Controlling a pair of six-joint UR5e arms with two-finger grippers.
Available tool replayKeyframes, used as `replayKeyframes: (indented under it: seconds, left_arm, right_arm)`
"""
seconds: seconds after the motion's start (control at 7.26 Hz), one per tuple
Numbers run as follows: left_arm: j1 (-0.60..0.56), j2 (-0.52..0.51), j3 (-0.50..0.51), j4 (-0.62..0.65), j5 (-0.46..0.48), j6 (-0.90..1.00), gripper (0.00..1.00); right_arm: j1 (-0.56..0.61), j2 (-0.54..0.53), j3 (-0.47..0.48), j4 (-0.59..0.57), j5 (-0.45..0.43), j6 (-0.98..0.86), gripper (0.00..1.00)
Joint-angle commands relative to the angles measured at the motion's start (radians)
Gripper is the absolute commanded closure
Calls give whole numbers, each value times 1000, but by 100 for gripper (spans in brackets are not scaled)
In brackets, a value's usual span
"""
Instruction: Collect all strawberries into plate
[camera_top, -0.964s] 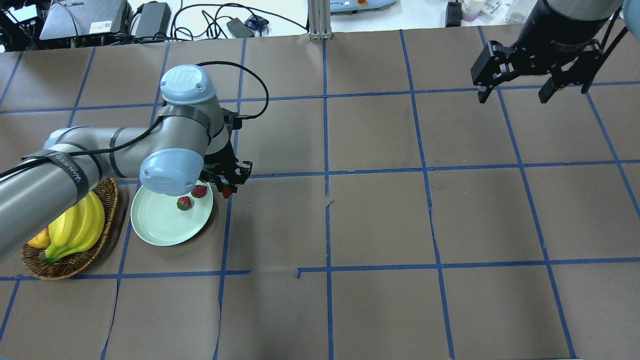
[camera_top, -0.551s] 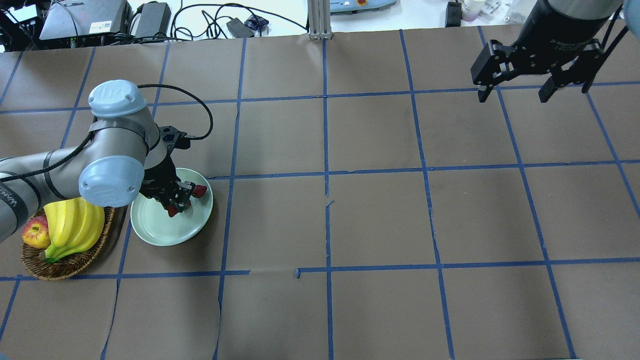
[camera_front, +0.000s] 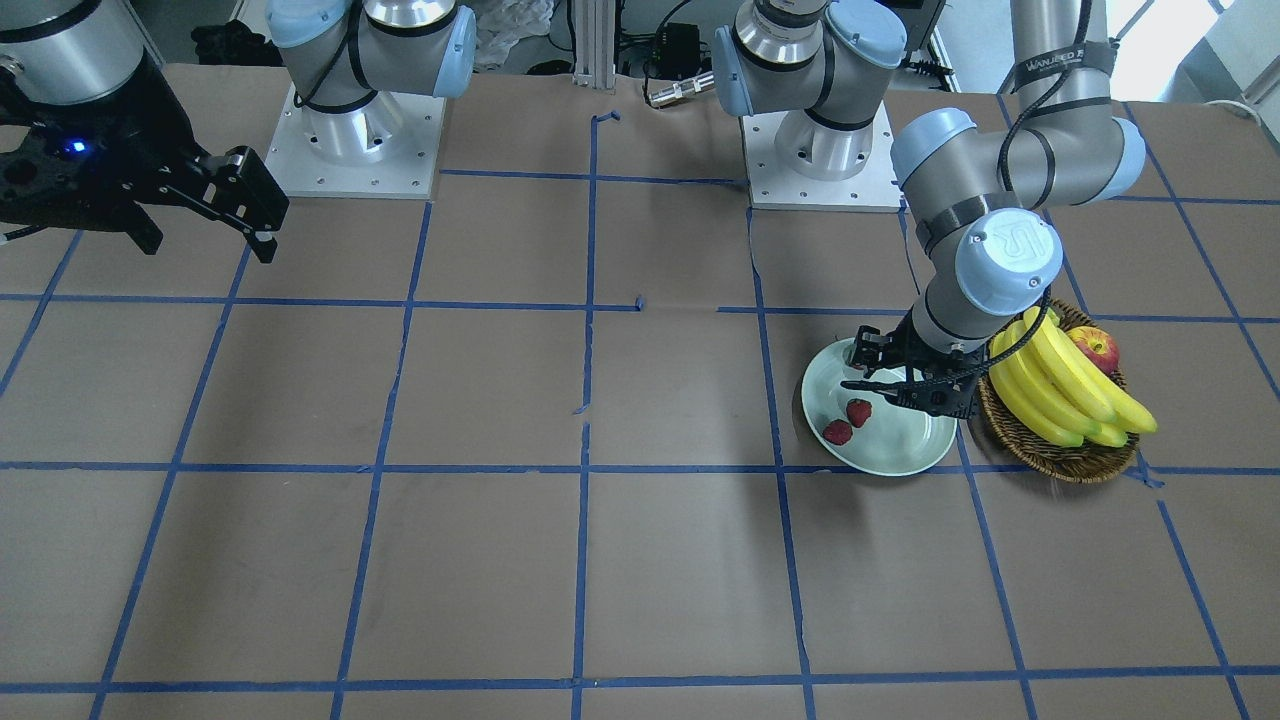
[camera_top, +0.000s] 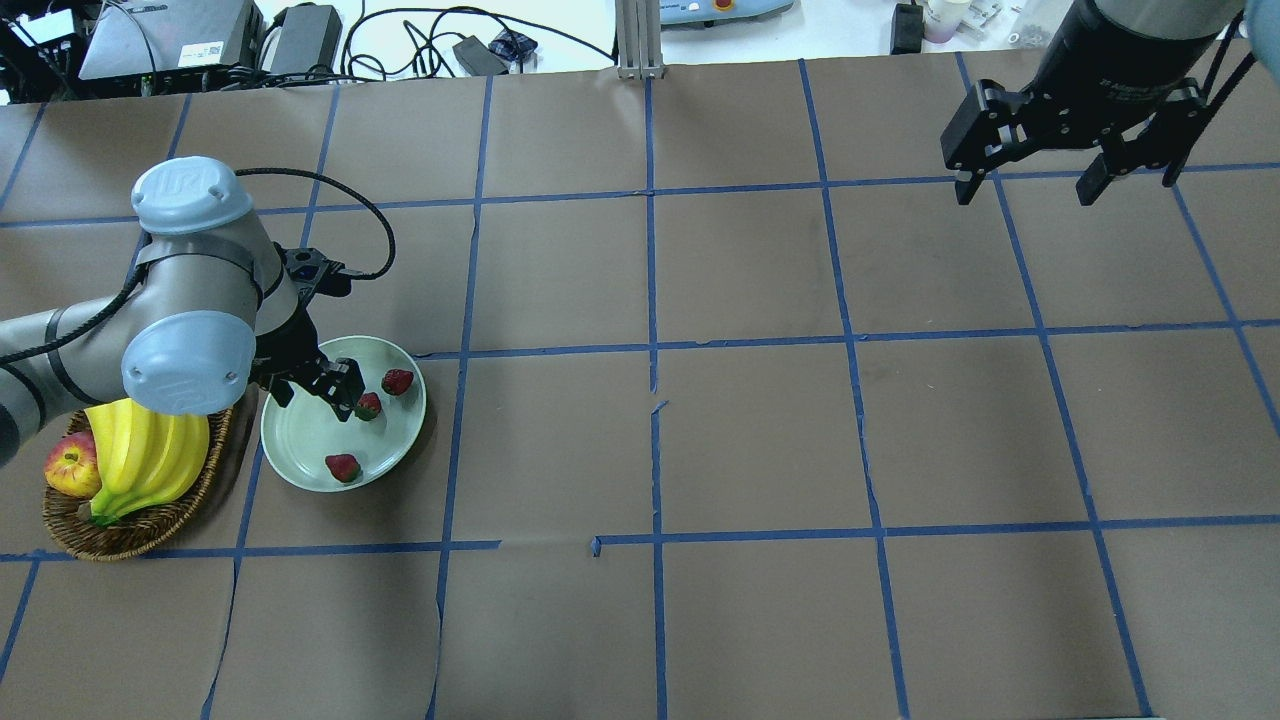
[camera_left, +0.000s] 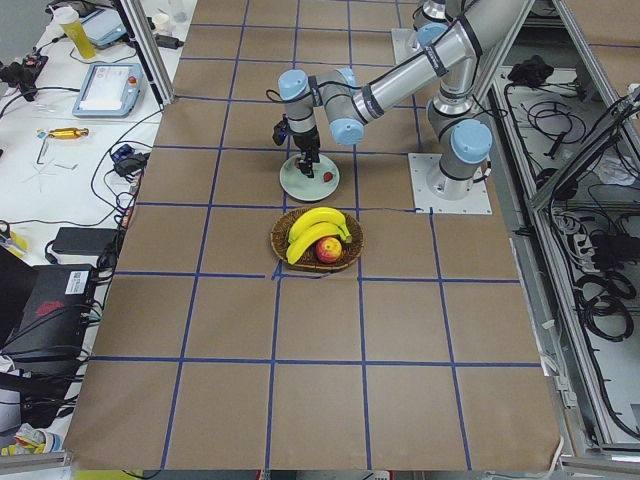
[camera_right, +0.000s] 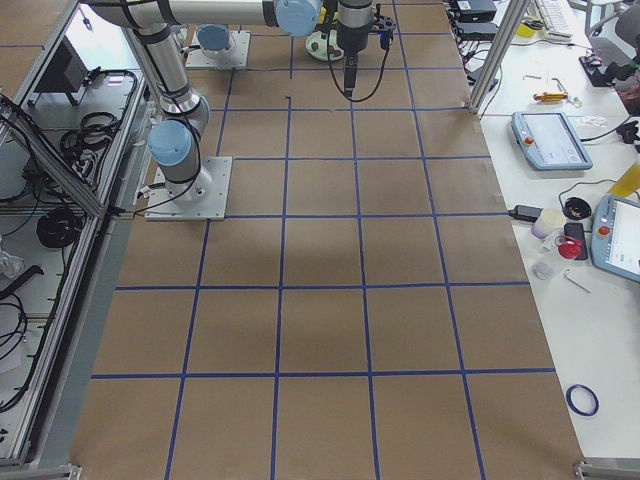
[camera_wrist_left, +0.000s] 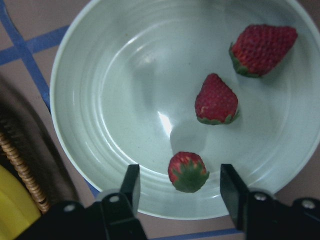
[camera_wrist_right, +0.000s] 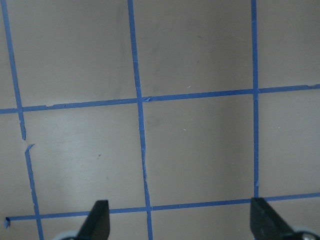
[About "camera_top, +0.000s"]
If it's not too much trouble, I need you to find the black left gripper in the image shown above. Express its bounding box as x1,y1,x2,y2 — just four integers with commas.
250,305,365,421

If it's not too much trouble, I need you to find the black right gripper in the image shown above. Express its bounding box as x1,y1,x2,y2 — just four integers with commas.
940,1,1211,206

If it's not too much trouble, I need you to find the black power adapter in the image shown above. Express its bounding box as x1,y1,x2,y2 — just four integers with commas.
265,3,342,76

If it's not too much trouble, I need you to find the aluminium frame post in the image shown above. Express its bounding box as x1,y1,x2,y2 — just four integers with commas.
613,0,667,81

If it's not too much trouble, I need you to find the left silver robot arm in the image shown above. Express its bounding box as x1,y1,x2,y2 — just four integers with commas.
1,156,365,462

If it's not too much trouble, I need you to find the brown wicker basket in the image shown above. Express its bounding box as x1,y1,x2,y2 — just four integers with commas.
41,407,244,562

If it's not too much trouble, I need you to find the red strawberry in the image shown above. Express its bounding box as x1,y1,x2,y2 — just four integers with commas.
353,392,383,421
324,454,364,486
380,368,416,397

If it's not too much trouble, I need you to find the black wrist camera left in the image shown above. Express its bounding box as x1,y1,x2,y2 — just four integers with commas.
276,247,355,306

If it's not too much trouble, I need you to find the light green plate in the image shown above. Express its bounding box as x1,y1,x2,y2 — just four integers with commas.
261,334,429,493

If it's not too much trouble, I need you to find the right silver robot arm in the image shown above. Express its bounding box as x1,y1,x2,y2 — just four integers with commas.
940,1,1279,206

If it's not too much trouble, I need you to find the red yellow apple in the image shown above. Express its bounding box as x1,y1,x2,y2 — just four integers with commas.
44,430,102,498

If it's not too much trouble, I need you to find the yellow banana bunch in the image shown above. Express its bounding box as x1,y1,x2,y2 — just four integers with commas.
84,398,211,527

